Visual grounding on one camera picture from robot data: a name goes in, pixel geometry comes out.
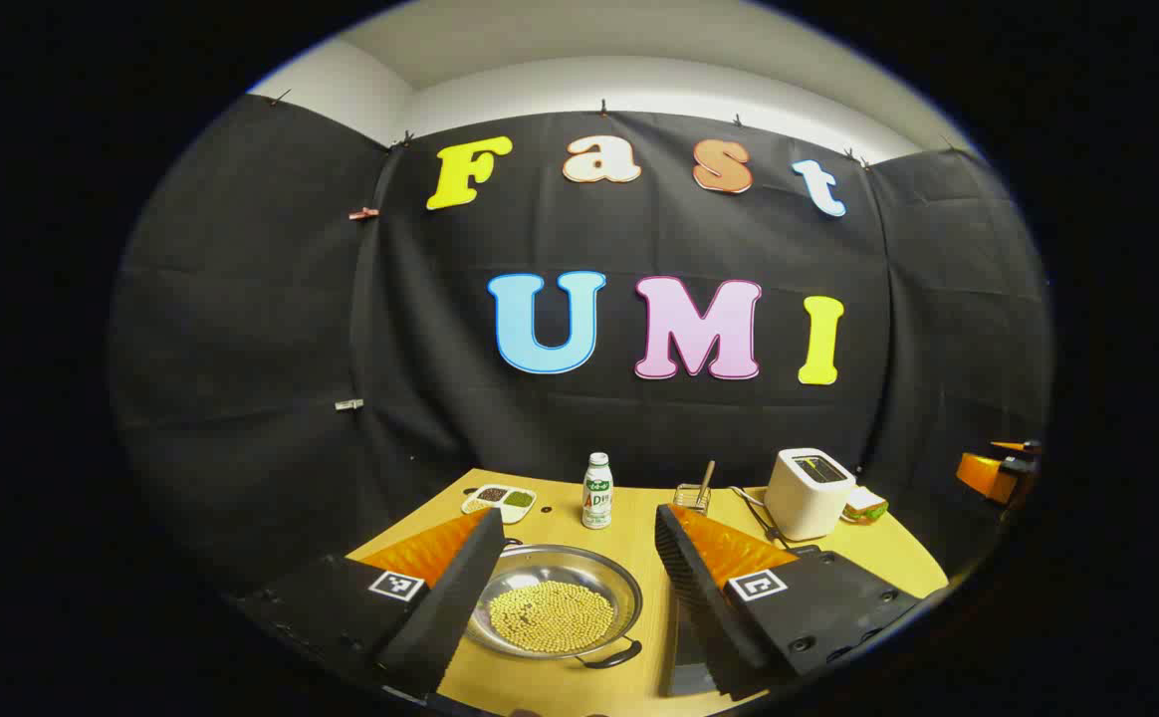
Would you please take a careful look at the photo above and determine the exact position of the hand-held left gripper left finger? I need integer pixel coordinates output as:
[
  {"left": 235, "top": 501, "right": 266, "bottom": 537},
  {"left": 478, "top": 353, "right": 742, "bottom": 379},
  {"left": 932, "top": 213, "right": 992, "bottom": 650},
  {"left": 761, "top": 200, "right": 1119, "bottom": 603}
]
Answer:
[{"left": 236, "top": 508, "right": 507, "bottom": 698}]

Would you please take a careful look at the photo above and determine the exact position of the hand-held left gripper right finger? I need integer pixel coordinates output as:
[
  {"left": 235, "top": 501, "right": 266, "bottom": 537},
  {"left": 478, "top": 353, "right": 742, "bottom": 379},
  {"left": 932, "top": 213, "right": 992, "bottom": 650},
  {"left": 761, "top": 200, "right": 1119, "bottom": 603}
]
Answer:
[{"left": 654, "top": 503, "right": 924, "bottom": 703}]

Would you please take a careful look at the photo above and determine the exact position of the black induction cooktop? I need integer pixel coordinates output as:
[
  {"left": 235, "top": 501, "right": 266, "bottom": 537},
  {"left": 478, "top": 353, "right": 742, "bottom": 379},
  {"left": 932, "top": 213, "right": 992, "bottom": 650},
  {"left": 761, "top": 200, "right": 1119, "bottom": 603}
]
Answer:
[{"left": 663, "top": 544, "right": 823, "bottom": 698}]

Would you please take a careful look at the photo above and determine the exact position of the pile of yellow soybeans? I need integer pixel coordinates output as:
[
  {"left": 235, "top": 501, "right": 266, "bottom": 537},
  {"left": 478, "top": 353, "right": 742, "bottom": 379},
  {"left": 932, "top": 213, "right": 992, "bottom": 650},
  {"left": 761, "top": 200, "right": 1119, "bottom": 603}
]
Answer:
[{"left": 488, "top": 582, "right": 615, "bottom": 654}]

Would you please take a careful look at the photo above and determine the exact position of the steel pot with black handles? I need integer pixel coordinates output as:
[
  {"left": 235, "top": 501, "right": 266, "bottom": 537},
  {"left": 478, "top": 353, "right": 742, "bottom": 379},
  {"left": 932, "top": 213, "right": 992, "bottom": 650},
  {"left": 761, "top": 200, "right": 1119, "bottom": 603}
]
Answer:
[{"left": 467, "top": 543, "right": 643, "bottom": 669}]

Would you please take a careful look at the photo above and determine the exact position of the white divided dish of beans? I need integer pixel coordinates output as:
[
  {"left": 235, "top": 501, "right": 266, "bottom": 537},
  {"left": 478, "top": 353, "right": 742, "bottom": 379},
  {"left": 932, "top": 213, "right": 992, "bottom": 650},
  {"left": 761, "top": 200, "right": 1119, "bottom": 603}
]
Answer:
[{"left": 461, "top": 484, "right": 538, "bottom": 525}]

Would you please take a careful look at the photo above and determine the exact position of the toy sandwich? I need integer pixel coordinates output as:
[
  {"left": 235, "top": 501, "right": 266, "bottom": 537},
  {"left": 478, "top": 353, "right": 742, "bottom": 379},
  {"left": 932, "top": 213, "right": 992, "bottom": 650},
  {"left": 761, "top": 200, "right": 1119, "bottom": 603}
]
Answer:
[{"left": 843, "top": 486, "right": 889, "bottom": 524}]

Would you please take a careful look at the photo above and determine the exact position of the white drink bottle green label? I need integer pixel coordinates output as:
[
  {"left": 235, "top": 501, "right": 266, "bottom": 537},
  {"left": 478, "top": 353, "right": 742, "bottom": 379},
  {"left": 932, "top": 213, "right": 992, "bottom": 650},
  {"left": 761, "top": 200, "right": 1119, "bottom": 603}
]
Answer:
[{"left": 581, "top": 452, "right": 615, "bottom": 530}]

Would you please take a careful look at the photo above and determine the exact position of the white toaster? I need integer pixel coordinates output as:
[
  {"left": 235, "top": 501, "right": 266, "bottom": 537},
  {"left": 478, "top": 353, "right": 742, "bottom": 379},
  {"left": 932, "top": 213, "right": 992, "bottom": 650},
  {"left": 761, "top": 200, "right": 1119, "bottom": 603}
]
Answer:
[{"left": 765, "top": 448, "right": 856, "bottom": 542}]

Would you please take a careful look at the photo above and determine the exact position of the black backdrop cloth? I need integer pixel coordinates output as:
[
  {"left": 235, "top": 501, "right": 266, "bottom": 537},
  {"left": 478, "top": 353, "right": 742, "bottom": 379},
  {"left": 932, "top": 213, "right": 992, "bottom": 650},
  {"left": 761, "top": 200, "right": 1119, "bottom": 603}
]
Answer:
[{"left": 107, "top": 95, "right": 1053, "bottom": 598}]

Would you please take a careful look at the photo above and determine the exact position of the toaster power cable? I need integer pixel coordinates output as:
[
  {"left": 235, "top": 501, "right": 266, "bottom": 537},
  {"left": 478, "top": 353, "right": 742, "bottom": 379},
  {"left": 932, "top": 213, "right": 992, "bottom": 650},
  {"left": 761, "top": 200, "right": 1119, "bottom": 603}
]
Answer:
[{"left": 731, "top": 486, "right": 790, "bottom": 549}]

